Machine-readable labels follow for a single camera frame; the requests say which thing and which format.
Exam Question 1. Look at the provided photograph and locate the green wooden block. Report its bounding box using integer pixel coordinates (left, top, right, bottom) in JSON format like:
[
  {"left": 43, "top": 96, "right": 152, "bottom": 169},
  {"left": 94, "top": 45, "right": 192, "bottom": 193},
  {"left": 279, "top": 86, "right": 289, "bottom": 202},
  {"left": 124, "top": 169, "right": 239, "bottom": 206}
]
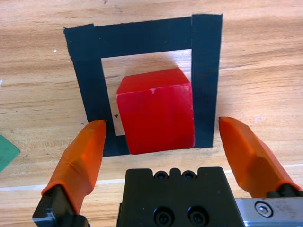
[{"left": 0, "top": 134, "right": 20, "bottom": 174}]

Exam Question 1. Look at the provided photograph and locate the red wooden block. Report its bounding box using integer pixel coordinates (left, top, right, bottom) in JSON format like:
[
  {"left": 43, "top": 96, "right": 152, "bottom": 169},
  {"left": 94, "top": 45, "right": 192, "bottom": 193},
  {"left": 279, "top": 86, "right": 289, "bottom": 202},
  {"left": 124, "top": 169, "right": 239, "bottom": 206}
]
[{"left": 116, "top": 68, "right": 196, "bottom": 156}]

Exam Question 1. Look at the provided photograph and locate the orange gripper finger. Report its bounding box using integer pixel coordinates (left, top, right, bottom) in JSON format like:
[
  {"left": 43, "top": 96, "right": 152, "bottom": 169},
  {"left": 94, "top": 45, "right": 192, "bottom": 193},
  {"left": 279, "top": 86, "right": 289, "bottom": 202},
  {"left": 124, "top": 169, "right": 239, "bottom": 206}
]
[
  {"left": 218, "top": 116, "right": 303, "bottom": 198},
  {"left": 31, "top": 119, "right": 107, "bottom": 227}
]

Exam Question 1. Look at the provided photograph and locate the black tape square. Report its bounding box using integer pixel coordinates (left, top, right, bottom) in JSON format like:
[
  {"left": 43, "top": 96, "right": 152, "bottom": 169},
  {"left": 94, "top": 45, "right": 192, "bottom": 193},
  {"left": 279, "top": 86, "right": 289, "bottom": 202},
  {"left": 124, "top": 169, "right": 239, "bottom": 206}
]
[{"left": 63, "top": 13, "right": 224, "bottom": 158}]

